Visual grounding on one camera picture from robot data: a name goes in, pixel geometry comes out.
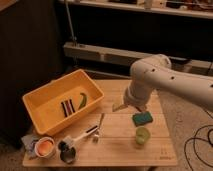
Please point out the yellow plastic bin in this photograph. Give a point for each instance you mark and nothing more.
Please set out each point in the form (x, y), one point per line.
(44, 104)

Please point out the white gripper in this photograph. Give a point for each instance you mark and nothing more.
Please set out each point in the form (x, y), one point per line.
(132, 97)

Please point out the grey blue cloth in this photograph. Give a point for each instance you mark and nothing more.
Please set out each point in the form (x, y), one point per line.
(29, 142)

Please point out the teal sponge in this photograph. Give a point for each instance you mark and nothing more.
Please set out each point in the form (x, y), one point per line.
(140, 119)

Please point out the metal fork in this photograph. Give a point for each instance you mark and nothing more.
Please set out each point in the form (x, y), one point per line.
(97, 133)

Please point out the green plastic cup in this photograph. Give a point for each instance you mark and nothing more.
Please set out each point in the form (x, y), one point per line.
(142, 135)

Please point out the white dish brush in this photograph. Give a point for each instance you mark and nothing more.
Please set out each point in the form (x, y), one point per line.
(68, 141)

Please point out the green pepper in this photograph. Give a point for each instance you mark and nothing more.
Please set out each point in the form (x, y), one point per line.
(83, 101)

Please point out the dark striped bar block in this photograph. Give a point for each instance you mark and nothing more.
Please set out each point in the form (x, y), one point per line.
(67, 107)

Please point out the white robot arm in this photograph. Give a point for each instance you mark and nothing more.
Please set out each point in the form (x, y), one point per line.
(154, 72)

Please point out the white bowl orange inside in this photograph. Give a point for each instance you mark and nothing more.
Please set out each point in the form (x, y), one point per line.
(45, 147)

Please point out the small metal cup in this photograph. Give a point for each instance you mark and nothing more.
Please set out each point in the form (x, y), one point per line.
(68, 155)

